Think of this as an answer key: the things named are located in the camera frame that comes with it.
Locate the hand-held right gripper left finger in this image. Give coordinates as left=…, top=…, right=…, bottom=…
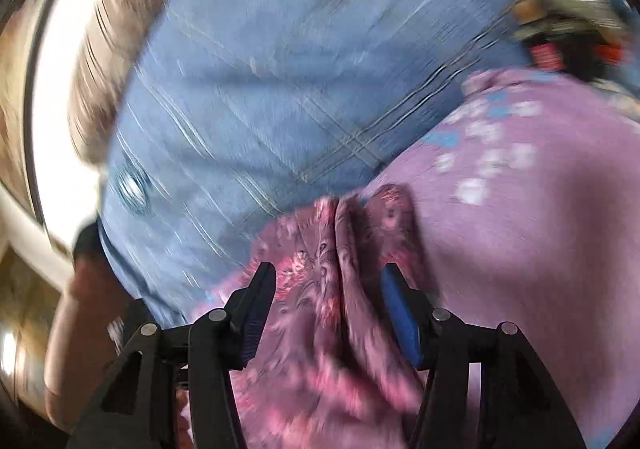
left=65, top=261, right=278, bottom=449

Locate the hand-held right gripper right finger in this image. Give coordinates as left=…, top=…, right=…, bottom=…
left=380, top=263, right=588, bottom=449

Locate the maroon pink floral garment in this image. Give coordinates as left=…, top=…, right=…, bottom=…
left=177, top=184, right=441, bottom=449

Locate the person's left forearm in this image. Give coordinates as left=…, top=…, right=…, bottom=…
left=44, top=224, right=131, bottom=435

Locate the purple flowered bedsheet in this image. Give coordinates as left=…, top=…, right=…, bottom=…
left=360, top=69, right=640, bottom=449

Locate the beige fuzzy blanket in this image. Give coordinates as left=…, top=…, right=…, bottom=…
left=67, top=0, right=171, bottom=164

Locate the dark cluttered pile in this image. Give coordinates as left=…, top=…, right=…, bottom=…
left=512, top=0, right=640, bottom=84

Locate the white frame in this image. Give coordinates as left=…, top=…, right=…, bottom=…
left=20, top=0, right=166, bottom=290

